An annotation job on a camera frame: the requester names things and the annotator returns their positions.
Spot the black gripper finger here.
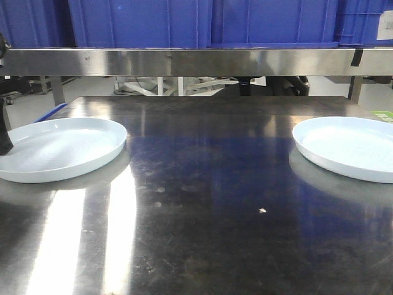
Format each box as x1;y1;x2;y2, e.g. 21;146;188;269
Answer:
0;98;14;155

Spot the light blue plate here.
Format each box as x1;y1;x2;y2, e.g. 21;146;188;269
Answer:
1;118;127;183
292;116;392;184

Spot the blue bin on shelf left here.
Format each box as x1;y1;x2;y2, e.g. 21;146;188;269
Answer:
1;0;76;49

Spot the blue bin on shelf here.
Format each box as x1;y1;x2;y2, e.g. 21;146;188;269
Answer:
211;0;338;49
1;0;76;49
68;1;212;49

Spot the blue bin on shelf middle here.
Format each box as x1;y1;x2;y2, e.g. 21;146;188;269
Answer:
68;1;212;49

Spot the blue bin on shelf right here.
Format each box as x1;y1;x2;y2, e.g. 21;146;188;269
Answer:
211;0;338;49

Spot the stainless steel shelf rack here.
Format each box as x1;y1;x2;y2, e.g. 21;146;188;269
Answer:
0;46;393;130

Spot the black tape strip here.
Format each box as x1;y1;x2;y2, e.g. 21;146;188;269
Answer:
351;49;364;67

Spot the green sheet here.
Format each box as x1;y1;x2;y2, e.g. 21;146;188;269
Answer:
370;111;393;124

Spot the white paper label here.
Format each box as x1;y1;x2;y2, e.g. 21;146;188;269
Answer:
377;10;393;41

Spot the white metal frame background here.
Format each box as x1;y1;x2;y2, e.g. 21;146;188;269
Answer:
114;76;238;96

